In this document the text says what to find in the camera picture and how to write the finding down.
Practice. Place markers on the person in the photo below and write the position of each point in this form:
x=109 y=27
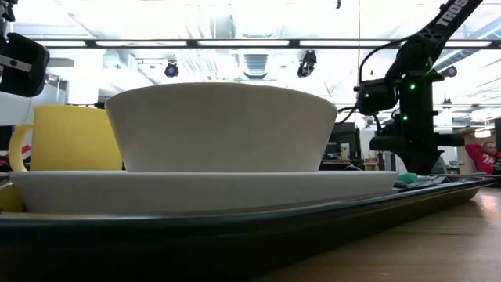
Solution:
x=483 y=158

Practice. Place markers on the light grey bowl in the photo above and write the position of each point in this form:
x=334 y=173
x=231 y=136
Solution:
x=219 y=129

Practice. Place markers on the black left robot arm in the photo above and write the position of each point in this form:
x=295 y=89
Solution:
x=7 y=9

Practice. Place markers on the black aluminium frame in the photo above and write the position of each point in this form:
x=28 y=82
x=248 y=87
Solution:
x=242 y=43

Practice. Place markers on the black computer monitor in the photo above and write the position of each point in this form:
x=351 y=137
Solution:
x=342 y=135

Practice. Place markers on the yellow mug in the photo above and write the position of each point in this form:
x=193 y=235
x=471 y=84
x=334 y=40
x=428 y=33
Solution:
x=70 y=137

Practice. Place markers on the black ceiling dome camera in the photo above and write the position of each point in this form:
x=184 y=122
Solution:
x=450 y=71

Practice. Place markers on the glowing ceiling lamp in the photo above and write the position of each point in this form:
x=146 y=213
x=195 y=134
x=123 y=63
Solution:
x=482 y=133

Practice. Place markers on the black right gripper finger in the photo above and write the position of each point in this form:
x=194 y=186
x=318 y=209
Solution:
x=427 y=162
x=413 y=162

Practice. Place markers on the black plastic serving tray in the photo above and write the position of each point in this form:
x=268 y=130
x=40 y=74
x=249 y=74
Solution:
x=235 y=239

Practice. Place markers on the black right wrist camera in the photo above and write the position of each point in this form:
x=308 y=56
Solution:
x=375 y=96

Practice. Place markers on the white round plate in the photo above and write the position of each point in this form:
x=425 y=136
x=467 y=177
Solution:
x=195 y=192

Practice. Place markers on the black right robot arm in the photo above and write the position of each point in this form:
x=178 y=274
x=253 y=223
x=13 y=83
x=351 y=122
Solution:
x=442 y=23

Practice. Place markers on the ceiling air vent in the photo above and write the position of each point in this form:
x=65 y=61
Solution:
x=255 y=64

